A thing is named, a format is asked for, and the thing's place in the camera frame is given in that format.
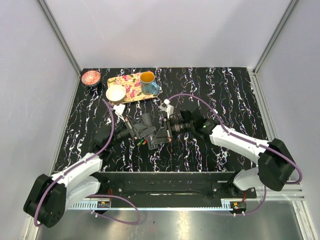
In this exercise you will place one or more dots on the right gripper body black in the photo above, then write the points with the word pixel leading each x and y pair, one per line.
pixel 180 126

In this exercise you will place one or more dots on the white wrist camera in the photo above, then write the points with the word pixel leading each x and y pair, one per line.
pixel 167 108
pixel 119 110

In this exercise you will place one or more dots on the black remote control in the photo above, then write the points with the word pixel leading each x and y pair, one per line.
pixel 147 121

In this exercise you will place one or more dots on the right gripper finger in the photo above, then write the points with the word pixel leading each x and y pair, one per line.
pixel 152 147
pixel 161 137

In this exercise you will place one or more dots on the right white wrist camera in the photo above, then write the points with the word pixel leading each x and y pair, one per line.
pixel 167 108

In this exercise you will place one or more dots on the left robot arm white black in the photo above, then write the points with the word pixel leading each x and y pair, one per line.
pixel 51 195

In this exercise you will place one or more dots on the floral yellow tray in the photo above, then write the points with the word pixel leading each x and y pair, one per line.
pixel 132 85

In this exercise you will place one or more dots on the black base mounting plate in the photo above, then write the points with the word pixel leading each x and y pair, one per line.
pixel 163 190

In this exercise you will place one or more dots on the blue mug orange inside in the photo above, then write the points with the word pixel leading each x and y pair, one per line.
pixel 148 84

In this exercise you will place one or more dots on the green orange battery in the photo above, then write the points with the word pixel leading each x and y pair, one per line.
pixel 141 142

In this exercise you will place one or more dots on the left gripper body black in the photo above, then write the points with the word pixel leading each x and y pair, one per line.
pixel 123 133

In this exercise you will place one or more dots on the white small bowl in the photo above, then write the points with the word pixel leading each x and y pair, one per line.
pixel 116 94

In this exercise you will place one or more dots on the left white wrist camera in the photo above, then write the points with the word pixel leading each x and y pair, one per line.
pixel 119 110

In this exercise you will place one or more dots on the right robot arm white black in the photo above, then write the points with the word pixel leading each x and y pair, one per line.
pixel 274 163

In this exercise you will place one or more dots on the red patterned bowl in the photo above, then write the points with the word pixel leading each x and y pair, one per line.
pixel 91 78

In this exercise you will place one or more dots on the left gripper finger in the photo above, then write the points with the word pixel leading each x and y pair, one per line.
pixel 144 131
pixel 138 125

